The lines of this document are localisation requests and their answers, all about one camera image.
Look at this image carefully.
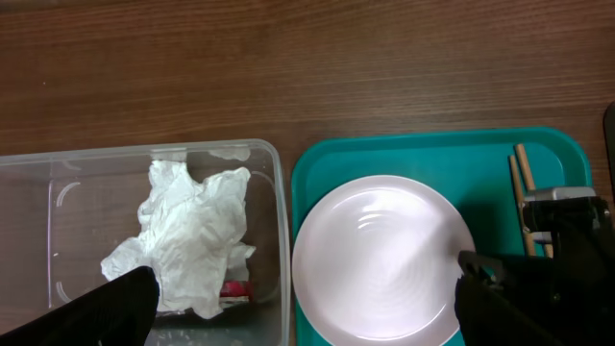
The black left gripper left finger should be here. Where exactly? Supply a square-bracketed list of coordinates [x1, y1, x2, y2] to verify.
[1, 266, 160, 346]

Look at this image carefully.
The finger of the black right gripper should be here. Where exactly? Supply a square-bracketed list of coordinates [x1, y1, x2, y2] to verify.
[456, 250, 505, 288]

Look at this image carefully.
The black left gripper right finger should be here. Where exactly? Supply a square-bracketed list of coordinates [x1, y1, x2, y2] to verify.
[455, 276, 562, 346]

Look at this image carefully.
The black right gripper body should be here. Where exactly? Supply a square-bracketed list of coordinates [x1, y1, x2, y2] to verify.
[521, 186, 614, 345]

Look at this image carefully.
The wooden chopstick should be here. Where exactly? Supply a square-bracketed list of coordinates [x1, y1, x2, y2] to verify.
[514, 143, 554, 260]
[508, 156, 536, 257]

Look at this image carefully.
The white napkin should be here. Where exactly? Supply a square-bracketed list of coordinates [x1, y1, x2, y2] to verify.
[101, 161, 256, 319]

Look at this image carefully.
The red wrapper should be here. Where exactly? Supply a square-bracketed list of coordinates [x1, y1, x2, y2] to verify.
[220, 281, 254, 302]

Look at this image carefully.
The large pink plate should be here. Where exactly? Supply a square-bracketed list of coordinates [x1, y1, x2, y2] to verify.
[292, 175, 475, 345]

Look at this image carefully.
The clear plastic waste bin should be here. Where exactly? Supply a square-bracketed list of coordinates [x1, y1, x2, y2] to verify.
[1, 139, 290, 345]

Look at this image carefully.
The teal serving tray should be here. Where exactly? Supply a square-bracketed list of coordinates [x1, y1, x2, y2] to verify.
[290, 126, 595, 346]

